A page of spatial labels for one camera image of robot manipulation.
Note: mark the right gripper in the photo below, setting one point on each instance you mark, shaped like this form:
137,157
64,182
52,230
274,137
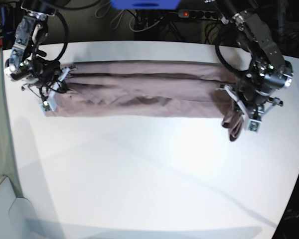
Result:
51,85

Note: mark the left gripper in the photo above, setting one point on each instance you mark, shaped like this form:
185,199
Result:
250,98

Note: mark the mauve pink t-shirt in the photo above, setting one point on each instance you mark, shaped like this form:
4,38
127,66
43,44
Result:
150,89

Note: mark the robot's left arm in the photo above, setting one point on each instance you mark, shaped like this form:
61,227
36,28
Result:
268,70

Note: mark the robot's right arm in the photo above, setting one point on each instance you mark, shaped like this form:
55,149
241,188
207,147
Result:
27,62

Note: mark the black power strip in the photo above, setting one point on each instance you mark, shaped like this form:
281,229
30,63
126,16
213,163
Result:
198,14

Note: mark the blue box overhead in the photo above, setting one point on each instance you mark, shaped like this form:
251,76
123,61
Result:
145,4

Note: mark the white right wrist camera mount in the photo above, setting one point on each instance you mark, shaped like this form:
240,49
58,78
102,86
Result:
49,104

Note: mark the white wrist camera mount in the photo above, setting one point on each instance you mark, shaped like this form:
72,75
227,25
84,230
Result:
49,104
244,114

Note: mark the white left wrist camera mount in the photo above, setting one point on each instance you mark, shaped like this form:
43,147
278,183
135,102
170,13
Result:
244,114

